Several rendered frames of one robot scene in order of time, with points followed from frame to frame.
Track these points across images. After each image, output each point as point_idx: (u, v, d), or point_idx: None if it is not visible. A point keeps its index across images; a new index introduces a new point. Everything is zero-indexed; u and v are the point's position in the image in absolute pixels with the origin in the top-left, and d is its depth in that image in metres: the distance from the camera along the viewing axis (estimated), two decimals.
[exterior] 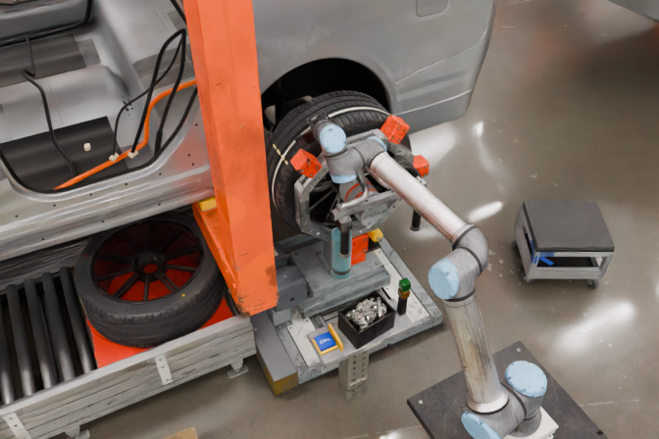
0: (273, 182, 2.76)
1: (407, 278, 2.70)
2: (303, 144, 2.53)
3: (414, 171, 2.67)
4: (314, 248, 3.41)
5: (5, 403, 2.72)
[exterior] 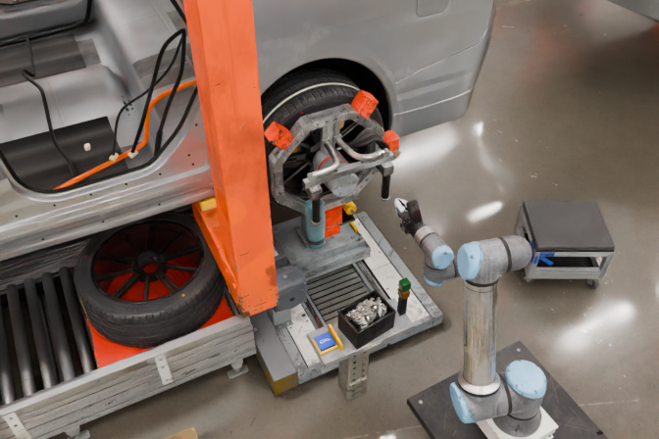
0: None
1: (407, 278, 2.70)
2: (413, 208, 2.66)
3: (382, 144, 2.80)
4: (292, 222, 3.55)
5: (5, 403, 2.72)
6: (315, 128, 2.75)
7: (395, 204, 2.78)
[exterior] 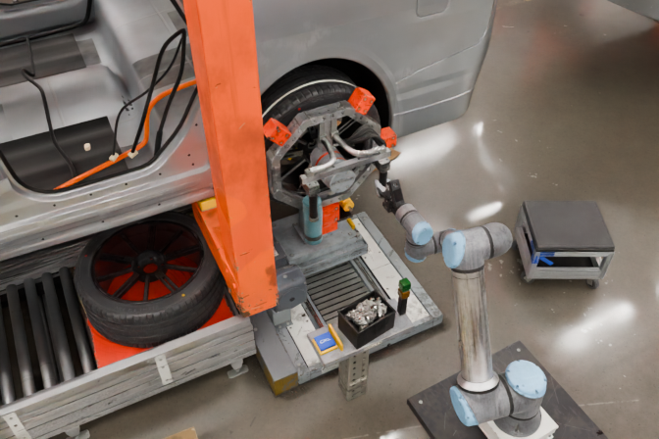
0: None
1: (407, 278, 2.70)
2: (394, 186, 2.76)
3: (380, 140, 2.82)
4: (290, 219, 3.56)
5: (5, 403, 2.72)
6: (312, 124, 2.77)
7: (376, 184, 2.87)
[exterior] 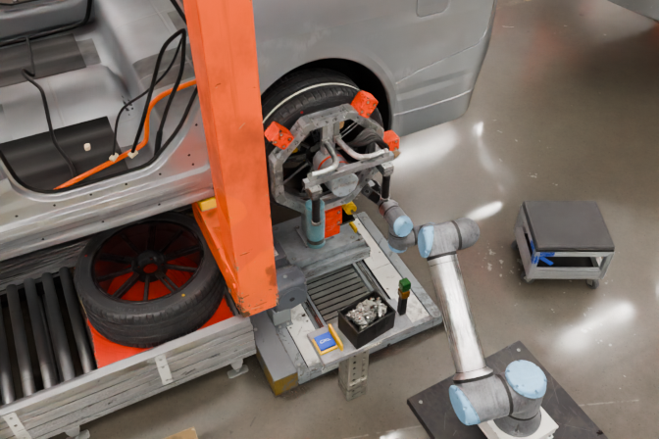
0: None
1: (407, 278, 2.70)
2: (366, 194, 3.05)
3: (382, 144, 2.80)
4: (292, 222, 3.55)
5: (5, 403, 2.72)
6: (315, 128, 2.75)
7: None
